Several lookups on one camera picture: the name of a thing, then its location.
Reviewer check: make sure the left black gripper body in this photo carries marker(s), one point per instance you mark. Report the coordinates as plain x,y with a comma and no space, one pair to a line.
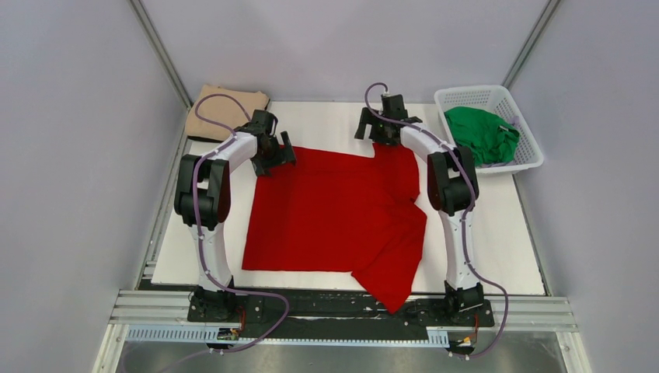
268,159

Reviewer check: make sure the black mounting plate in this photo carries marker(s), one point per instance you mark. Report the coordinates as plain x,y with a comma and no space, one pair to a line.
308,313

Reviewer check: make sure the folded beige t shirt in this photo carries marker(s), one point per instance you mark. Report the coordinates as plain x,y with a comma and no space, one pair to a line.
225,106

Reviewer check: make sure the corner metal post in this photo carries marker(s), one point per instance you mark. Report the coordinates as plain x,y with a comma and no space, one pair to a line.
145,22
530,42

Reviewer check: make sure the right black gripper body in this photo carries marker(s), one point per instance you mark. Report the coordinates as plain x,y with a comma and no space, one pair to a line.
379,131

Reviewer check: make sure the red t shirt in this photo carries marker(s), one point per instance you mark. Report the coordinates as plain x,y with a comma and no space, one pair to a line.
334,212

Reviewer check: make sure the right corner metal post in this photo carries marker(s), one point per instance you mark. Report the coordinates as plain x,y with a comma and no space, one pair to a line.
530,42

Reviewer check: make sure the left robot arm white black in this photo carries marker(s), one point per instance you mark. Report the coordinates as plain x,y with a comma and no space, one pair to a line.
203,201

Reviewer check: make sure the green t shirt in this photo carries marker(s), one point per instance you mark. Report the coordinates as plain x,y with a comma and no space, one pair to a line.
481,135

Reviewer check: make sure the white slotted cable duct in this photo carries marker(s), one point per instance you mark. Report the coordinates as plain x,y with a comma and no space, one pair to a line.
214,335

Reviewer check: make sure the lavender t shirt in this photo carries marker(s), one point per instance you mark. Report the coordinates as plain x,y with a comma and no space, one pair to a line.
515,123

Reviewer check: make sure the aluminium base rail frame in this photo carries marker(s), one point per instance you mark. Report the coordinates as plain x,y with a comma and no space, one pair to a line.
514,314

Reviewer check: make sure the left corner metal post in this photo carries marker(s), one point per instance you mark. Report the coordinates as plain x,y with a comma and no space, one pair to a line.
145,22

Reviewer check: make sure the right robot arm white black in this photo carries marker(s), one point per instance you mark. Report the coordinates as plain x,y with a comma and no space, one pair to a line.
452,189

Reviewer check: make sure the white plastic basket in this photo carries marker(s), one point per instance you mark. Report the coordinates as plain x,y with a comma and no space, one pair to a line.
487,120

